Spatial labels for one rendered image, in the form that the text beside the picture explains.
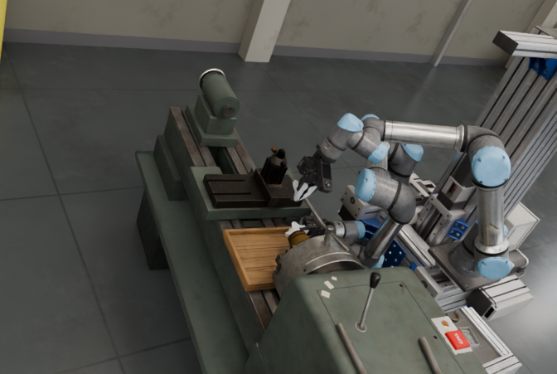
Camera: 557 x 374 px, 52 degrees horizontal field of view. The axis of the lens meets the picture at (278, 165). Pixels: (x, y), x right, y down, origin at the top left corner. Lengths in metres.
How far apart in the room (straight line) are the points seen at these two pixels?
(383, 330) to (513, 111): 1.05
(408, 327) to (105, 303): 1.81
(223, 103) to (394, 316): 1.42
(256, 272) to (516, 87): 1.24
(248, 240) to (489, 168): 1.04
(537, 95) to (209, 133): 1.52
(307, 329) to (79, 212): 2.17
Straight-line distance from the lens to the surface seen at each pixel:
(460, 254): 2.36
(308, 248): 2.00
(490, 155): 1.92
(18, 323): 3.11
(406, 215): 2.17
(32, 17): 5.24
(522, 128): 2.38
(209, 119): 2.86
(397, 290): 1.97
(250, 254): 2.37
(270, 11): 5.82
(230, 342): 2.50
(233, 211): 2.48
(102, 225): 3.59
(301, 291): 1.80
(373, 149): 1.91
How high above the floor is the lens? 2.48
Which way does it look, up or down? 33 degrees down
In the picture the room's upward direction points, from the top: 22 degrees clockwise
